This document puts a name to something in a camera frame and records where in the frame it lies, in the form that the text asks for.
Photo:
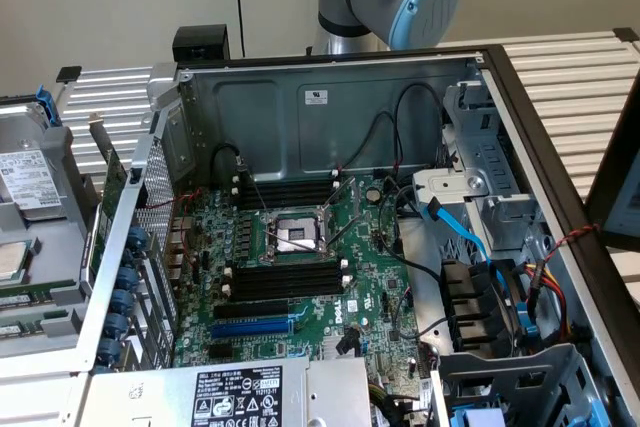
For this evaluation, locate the RAM slot white latches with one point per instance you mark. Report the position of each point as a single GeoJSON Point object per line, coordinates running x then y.
{"type": "Point", "coordinates": [290, 291]}
{"type": "Point", "coordinates": [290, 274]}
{"type": "Point", "coordinates": [295, 196]}
{"type": "Point", "coordinates": [295, 183]}

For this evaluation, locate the silver socket cover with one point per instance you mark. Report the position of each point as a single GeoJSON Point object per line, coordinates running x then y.
{"type": "Point", "coordinates": [353, 183]}

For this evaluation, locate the CPU socket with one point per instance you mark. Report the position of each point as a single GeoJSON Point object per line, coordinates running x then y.
{"type": "Point", "coordinates": [295, 234]}

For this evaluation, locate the silver coin battery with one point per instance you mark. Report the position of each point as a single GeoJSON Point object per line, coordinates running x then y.
{"type": "Point", "coordinates": [373, 195]}

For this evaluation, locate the silver locking lever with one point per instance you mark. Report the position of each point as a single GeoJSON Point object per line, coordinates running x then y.
{"type": "Point", "coordinates": [294, 241]}
{"type": "Point", "coordinates": [259, 196]}

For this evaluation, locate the green Dell motherboard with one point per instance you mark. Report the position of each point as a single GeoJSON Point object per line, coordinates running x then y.
{"type": "Point", "coordinates": [370, 257]}

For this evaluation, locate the open grey PC case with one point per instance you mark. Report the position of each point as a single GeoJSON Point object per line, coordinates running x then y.
{"type": "Point", "coordinates": [360, 97]}

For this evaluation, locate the long black expansion slot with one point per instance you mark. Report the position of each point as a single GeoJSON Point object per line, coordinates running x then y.
{"type": "Point", "coordinates": [252, 309]}

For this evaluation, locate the black SATA connector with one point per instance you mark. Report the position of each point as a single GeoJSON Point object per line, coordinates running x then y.
{"type": "Point", "coordinates": [348, 342]}

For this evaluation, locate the silver finned chipset heatsink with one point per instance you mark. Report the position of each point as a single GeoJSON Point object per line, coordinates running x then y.
{"type": "Point", "coordinates": [331, 345]}

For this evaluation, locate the blue expansion slot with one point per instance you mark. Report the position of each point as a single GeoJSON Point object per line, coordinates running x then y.
{"type": "Point", "coordinates": [250, 330]}

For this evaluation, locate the grey metal disk bay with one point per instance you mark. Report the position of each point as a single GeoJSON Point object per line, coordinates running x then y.
{"type": "Point", "coordinates": [500, 182]}

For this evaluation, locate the black fan shroud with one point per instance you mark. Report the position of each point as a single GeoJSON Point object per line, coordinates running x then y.
{"type": "Point", "coordinates": [465, 297]}

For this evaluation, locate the black box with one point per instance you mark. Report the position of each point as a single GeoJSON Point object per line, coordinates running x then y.
{"type": "Point", "coordinates": [200, 42]}

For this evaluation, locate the blue card retainer clip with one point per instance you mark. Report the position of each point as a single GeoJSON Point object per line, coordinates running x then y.
{"type": "Point", "coordinates": [111, 349]}
{"type": "Point", "coordinates": [123, 301]}
{"type": "Point", "coordinates": [131, 278]}
{"type": "Point", "coordinates": [118, 324]}
{"type": "Point", "coordinates": [137, 237]}

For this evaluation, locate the short black expansion slot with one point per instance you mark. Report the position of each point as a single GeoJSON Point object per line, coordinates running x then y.
{"type": "Point", "coordinates": [220, 352]}

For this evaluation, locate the green graphics card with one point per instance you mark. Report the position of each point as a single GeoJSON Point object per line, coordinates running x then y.
{"type": "Point", "coordinates": [115, 172]}

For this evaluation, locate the blue plastic fan clip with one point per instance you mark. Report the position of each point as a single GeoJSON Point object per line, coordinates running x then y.
{"type": "Point", "coordinates": [527, 322]}

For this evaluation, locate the grey perforated disk bay cage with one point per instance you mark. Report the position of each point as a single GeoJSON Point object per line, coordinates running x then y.
{"type": "Point", "coordinates": [500, 372]}

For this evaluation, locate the grey side drive tray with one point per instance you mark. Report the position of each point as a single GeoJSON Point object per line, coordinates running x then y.
{"type": "Point", "coordinates": [55, 157]}

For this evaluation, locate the grey power supply unit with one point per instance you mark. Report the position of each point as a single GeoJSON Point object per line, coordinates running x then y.
{"type": "Point", "coordinates": [150, 397]}

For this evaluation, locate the black table end cap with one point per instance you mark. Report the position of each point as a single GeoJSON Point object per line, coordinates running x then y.
{"type": "Point", "coordinates": [625, 34]}
{"type": "Point", "coordinates": [68, 74]}

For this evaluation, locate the black framed monitor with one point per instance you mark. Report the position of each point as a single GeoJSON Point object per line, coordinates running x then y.
{"type": "Point", "coordinates": [597, 187]}

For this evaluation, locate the silver hard disk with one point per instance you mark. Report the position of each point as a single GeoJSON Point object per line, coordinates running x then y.
{"type": "Point", "coordinates": [25, 167]}

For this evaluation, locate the silver CPU chip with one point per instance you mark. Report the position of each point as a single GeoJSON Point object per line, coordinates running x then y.
{"type": "Point", "coordinates": [10, 259]}

